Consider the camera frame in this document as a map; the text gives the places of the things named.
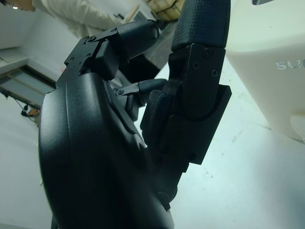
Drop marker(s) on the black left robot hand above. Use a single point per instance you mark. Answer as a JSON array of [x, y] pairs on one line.
[[95, 143]]

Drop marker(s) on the person in beige jacket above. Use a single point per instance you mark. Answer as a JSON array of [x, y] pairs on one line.
[[76, 14]]

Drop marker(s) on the cream white two-slot toaster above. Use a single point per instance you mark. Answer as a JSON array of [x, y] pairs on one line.
[[267, 71]]

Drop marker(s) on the glass door with dark frame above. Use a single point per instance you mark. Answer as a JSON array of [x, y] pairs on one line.
[[26, 81]]

